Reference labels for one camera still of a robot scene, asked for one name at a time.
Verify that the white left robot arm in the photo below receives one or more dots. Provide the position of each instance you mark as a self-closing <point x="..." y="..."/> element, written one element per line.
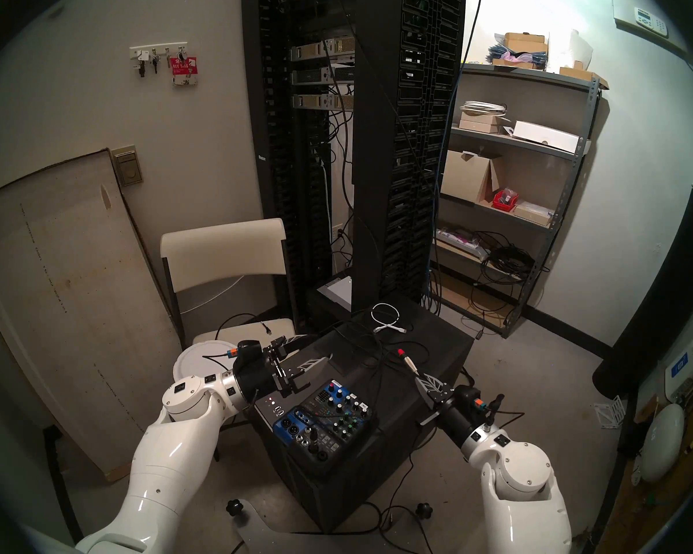
<point x="167" y="455"/>

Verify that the white router blue label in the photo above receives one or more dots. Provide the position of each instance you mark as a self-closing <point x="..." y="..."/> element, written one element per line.
<point x="684" y="371"/>

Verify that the brown cardboard box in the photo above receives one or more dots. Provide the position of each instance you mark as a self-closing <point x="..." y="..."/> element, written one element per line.
<point x="525" y="42"/>

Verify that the flat cardboard box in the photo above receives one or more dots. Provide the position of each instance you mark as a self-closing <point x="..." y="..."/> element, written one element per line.
<point x="580" y="74"/>

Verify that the grey flat box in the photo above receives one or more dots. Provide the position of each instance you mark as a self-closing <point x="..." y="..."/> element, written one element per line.
<point x="338" y="293"/>

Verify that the pink white packaged item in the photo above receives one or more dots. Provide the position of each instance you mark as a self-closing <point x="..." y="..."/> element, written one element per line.
<point x="459" y="238"/>

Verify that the small red parts bin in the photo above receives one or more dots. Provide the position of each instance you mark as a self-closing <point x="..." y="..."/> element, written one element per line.
<point x="503" y="201"/>

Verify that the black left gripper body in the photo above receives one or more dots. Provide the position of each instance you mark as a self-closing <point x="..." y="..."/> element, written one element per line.
<point x="254" y="380"/>

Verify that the small dark key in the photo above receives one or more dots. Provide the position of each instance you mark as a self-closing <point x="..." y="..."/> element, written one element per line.
<point x="156" y="63"/>

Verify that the tall black column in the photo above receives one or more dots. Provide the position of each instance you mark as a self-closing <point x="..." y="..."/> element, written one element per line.
<point x="658" y="304"/>

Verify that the black server rack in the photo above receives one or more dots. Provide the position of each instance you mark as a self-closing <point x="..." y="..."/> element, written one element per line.
<point x="375" y="154"/>

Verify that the white round plate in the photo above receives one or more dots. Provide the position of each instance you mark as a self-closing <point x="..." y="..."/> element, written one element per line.
<point x="193" y="365"/>

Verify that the white wall key rack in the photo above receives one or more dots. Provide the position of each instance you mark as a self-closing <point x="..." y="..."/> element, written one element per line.
<point x="161" y="49"/>

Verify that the plywood backboard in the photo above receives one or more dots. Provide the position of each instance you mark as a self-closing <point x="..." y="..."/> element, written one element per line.
<point x="635" y="524"/>

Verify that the black perforated equipment case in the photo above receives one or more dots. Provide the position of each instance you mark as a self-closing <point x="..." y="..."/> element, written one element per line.
<point x="444" y="356"/>

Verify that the white flat box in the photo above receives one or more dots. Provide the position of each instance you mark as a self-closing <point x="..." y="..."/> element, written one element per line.
<point x="546" y="136"/>

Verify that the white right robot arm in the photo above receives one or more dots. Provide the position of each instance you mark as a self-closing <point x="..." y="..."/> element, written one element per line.
<point x="520" y="478"/>

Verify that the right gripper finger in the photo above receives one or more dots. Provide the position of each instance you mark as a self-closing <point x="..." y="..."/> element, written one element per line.
<point x="442" y="392"/>
<point x="430" y="400"/>

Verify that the grey metal shelving unit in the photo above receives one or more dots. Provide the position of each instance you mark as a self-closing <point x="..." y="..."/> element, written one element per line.
<point x="525" y="74"/>

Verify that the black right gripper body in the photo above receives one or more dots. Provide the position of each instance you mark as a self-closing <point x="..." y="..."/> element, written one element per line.
<point x="459" y="420"/>

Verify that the black knob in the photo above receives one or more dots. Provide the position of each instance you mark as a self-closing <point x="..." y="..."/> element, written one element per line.
<point x="424" y="510"/>
<point x="235" y="507"/>

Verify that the white alarm keypad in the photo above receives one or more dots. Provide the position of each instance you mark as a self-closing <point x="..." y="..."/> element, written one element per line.
<point x="649" y="21"/>

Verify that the small tan cardboard box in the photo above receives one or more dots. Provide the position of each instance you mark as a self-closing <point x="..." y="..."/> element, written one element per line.
<point x="479" y="123"/>

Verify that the white lattice spare finger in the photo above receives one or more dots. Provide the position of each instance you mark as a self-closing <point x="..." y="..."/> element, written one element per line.
<point x="612" y="411"/>

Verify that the key with white tag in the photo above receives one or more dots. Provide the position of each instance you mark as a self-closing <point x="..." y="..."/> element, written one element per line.
<point x="142" y="62"/>

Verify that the white plastic bag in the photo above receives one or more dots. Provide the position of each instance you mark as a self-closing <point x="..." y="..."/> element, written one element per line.
<point x="569" y="48"/>

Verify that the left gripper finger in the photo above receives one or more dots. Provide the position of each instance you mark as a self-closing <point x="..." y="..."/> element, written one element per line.
<point x="282" y="346"/>
<point x="300" y="380"/>

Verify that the white folding chair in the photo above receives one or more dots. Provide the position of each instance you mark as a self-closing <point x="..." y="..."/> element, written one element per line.
<point x="219" y="253"/>

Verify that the pile of pink blue bags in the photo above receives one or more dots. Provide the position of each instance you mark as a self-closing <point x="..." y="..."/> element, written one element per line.
<point x="514" y="59"/>

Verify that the beige flat box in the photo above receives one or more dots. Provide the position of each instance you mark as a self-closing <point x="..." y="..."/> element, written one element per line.
<point x="532" y="213"/>

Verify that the beige leaning board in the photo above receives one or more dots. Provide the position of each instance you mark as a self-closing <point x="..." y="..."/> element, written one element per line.
<point x="63" y="281"/>

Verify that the open cardboard box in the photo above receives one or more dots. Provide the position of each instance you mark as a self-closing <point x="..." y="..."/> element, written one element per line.
<point x="465" y="178"/>

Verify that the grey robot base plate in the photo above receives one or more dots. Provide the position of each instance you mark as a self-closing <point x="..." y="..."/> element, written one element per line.
<point x="265" y="535"/>

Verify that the grey rack mounted unit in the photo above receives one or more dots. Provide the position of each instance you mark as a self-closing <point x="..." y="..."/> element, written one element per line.
<point x="309" y="101"/>
<point x="309" y="52"/>
<point x="312" y="75"/>

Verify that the blue black audio mixer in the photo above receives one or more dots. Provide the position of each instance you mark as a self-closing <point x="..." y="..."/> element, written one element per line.
<point x="335" y="420"/>

